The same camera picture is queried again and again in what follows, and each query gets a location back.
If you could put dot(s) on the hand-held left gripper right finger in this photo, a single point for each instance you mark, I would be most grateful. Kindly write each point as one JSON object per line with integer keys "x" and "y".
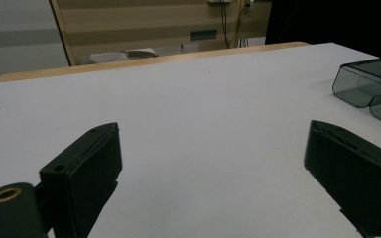
{"x": 354, "y": 172}

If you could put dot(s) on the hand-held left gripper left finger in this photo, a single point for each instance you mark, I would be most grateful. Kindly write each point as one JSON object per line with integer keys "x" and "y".
{"x": 79, "y": 175}

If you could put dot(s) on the clear plastic compartment box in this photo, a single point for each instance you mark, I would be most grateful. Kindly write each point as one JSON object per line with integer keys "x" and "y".
{"x": 367, "y": 86}

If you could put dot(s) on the wooden table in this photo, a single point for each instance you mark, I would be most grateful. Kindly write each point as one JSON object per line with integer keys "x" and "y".
{"x": 112, "y": 65}

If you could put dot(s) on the white table board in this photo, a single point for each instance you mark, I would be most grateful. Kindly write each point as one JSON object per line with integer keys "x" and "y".
{"x": 191, "y": 125}

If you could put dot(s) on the white chair base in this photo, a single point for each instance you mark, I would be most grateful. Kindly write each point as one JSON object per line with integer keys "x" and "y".
{"x": 112, "y": 56}

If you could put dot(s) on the black curtain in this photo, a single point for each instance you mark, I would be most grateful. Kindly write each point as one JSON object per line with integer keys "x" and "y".
{"x": 337, "y": 23}

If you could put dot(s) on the white cabinet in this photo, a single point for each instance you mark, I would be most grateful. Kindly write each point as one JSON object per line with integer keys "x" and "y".
{"x": 16, "y": 36}

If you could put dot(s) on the wooden desk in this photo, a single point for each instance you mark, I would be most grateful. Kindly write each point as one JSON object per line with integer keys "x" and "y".
{"x": 139, "y": 29}

